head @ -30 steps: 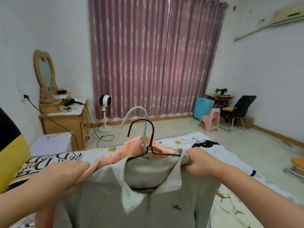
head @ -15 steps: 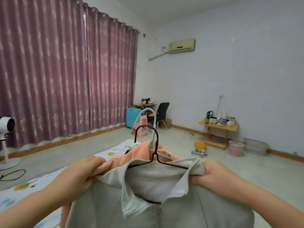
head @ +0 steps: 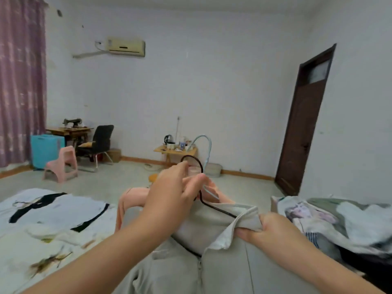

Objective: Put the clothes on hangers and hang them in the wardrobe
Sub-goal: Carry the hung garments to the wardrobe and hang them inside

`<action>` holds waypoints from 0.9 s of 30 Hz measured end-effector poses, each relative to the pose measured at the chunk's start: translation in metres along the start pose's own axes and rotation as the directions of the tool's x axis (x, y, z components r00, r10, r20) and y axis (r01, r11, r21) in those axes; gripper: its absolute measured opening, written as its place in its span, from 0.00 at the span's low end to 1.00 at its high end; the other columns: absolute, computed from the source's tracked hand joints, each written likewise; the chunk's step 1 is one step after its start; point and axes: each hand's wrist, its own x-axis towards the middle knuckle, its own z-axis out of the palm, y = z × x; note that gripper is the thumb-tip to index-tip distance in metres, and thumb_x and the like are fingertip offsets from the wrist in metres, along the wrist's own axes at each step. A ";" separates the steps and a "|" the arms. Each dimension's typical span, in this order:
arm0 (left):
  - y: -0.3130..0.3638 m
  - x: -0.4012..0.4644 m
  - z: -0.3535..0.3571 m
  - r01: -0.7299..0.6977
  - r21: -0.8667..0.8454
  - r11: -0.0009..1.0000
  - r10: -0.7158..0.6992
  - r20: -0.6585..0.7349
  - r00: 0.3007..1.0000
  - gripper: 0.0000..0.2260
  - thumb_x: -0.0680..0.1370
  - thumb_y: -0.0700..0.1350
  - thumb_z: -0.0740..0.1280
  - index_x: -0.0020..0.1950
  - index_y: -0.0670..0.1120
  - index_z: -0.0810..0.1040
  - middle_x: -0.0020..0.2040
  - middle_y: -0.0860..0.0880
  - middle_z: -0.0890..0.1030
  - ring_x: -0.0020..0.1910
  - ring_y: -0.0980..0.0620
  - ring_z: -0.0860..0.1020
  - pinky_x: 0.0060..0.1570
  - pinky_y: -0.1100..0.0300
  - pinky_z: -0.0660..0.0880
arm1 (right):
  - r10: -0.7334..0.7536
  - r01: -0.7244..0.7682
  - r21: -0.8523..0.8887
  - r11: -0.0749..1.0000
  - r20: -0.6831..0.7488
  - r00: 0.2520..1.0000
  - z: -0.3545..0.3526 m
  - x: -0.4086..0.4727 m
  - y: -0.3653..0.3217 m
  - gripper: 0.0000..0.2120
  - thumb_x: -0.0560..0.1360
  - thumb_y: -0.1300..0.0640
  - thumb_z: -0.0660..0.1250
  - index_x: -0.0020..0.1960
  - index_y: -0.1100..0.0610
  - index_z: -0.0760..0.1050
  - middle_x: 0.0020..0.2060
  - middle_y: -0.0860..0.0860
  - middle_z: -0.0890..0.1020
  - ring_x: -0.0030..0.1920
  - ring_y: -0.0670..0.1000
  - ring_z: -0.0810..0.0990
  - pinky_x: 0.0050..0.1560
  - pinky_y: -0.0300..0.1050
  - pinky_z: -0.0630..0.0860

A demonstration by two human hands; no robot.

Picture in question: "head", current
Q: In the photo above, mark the person's right hand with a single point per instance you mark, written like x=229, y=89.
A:
x=272, y=235

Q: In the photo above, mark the person's left hand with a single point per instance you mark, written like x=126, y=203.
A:
x=171, y=199

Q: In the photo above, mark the peach blazer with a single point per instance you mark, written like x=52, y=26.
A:
x=131, y=195

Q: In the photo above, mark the teal hanger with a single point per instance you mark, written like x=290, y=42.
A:
x=209, y=146

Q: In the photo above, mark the light green zip sweatshirt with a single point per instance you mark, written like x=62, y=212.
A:
x=214, y=272

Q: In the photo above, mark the pile of black printed clothes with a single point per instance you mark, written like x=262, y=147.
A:
x=361, y=223

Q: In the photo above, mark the white printed t-shirt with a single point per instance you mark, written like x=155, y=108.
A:
x=76, y=208

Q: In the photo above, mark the black t-shirt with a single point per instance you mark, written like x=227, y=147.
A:
x=36, y=203

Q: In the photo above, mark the person's left forearm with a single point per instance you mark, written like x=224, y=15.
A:
x=92, y=260

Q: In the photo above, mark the person's right forearm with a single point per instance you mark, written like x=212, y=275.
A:
x=330, y=269

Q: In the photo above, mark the brown cardboard box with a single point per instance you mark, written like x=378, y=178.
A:
x=274, y=203

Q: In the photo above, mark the white power strip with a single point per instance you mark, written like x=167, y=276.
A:
x=148, y=165

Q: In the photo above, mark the wooden folding table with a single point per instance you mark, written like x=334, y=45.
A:
x=174, y=151

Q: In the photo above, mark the grey plastic tray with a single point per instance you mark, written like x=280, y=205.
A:
x=213, y=169

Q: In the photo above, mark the blue cup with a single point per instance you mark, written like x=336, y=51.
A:
x=182, y=146

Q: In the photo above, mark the black office chair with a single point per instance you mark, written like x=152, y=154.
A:
x=102, y=137

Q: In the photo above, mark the dark brown door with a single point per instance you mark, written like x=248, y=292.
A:
x=300, y=134

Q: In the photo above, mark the pink plastic chair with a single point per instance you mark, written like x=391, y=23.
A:
x=65, y=156

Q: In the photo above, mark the black sewing machine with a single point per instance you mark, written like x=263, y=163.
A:
x=73, y=122

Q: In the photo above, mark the white leaf print quilt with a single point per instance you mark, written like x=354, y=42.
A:
x=30, y=192

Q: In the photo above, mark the purple curtain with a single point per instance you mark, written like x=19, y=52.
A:
x=21, y=73

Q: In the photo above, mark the beige wall air conditioner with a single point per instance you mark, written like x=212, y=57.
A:
x=125, y=46

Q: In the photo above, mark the white wall pipe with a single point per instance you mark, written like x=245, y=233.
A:
x=88, y=53

